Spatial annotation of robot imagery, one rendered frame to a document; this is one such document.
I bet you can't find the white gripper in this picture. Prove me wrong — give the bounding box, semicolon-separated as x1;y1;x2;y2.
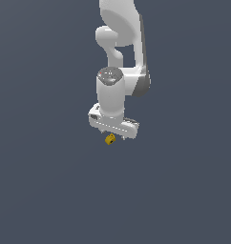
87;103;140;141

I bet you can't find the small yellow object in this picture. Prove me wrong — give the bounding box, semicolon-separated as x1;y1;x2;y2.
104;133;116;146

